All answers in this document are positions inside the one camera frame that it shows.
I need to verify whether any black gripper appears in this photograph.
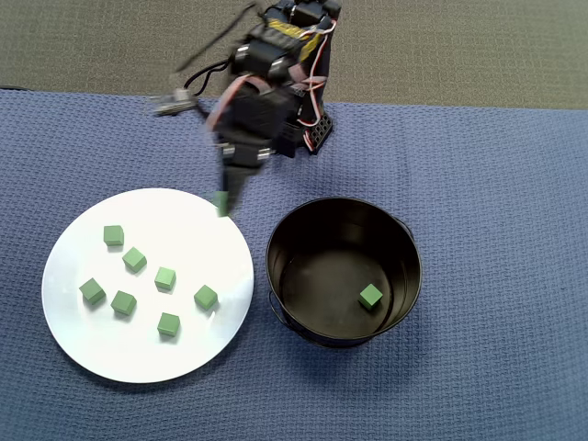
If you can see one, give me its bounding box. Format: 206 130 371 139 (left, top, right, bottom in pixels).
211 82 300 218

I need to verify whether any white round plate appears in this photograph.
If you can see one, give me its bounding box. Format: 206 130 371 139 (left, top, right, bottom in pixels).
40 187 255 385

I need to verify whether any black metal bucket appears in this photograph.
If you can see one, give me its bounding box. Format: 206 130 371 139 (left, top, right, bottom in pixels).
265 197 423 349

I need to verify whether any blue woven tablecloth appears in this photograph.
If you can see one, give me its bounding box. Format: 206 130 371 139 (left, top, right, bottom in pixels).
0 88 588 441

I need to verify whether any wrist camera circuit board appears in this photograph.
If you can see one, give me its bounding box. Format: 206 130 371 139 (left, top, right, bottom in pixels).
153 89 198 116

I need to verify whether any black camera cable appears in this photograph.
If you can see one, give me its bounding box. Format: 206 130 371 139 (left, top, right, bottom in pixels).
174 2 258 93

